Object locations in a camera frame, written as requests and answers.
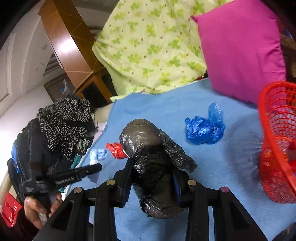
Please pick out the blue blanket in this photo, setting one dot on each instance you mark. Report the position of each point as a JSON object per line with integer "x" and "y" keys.
{"x": 232, "y": 162}

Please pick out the dark floral cloth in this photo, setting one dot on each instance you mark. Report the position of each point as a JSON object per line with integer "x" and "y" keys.
{"x": 83, "y": 145}

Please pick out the black white dotted garment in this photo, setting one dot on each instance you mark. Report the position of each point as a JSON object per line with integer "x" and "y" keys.
{"x": 65, "y": 123}

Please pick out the blue plastic bag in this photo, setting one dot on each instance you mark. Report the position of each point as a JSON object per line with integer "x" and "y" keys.
{"x": 200, "y": 130}

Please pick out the magenta pillow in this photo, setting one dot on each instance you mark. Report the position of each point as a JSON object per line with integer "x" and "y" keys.
{"x": 240, "y": 41}

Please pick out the white bed sheet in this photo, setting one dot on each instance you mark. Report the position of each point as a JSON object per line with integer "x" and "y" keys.
{"x": 101, "y": 116}

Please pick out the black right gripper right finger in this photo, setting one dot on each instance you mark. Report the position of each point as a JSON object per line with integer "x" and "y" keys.
{"x": 231, "y": 220}

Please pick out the wooden headboard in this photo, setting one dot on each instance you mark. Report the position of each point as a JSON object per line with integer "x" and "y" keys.
{"x": 72, "y": 43}

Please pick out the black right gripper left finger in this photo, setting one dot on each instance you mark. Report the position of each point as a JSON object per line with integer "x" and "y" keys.
{"x": 70, "y": 221}

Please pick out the teal cloth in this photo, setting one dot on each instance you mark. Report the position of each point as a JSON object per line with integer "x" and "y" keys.
{"x": 76, "y": 161}

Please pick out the left hand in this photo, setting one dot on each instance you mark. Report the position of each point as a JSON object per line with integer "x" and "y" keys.
{"x": 33, "y": 208}

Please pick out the green clover patterned quilt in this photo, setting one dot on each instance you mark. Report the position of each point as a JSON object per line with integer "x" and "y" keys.
{"x": 152, "y": 46}

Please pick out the red plastic bag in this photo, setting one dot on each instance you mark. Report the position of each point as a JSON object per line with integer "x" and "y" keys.
{"x": 116, "y": 150}

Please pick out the black plastic bag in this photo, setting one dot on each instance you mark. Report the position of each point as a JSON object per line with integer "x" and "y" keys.
{"x": 157, "y": 160}

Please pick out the red mesh basket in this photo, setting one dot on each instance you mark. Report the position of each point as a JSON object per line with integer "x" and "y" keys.
{"x": 276, "y": 108}

